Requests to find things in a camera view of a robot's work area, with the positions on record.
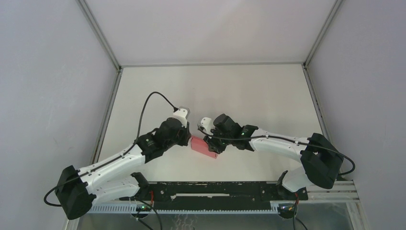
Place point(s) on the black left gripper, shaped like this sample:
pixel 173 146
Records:
pixel 186 135

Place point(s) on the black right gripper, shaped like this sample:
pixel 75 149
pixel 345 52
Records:
pixel 213 146

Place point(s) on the pink cardboard box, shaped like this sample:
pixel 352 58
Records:
pixel 200 146

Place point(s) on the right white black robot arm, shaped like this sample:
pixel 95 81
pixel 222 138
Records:
pixel 319 161

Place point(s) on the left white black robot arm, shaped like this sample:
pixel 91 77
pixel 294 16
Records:
pixel 78 190

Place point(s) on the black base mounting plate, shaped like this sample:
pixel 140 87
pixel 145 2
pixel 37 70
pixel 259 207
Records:
pixel 216 196

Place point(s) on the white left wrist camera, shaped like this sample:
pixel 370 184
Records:
pixel 182 114

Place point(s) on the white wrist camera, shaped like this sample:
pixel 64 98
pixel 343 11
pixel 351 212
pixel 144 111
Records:
pixel 182 114
pixel 206 125

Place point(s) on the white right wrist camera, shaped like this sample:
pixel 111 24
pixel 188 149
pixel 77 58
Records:
pixel 206 125

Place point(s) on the white slotted cable duct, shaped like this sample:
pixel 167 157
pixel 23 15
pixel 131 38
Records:
pixel 122 208

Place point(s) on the aluminium front frame rail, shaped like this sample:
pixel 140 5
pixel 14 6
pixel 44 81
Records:
pixel 342 191

